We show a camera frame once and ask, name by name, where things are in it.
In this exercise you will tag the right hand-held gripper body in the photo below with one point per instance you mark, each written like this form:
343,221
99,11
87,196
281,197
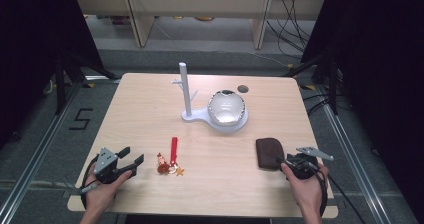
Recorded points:
301,165

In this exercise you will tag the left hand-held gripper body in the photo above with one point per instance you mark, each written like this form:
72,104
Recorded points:
106,165

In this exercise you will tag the brown leather pouch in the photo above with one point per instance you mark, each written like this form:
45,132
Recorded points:
268,153

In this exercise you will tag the person's right hand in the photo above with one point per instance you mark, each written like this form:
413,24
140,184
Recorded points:
308,190

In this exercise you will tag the person's left hand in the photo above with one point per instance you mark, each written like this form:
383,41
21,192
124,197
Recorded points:
101,194

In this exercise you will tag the white silver-rimmed bowl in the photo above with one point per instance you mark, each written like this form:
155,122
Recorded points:
226,107

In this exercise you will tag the white key stand with tray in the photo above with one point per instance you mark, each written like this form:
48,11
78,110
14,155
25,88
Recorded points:
187,94

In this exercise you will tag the dark round table grommet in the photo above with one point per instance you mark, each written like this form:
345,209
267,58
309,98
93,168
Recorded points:
242,89

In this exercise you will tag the black metal stand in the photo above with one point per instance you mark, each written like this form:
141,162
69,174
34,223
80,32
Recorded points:
328,80
66,80

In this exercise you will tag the light wooden cabinet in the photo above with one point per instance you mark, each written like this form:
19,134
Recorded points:
200,7

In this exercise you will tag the aluminium floor rail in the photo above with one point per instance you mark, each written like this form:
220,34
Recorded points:
36,160
353,160

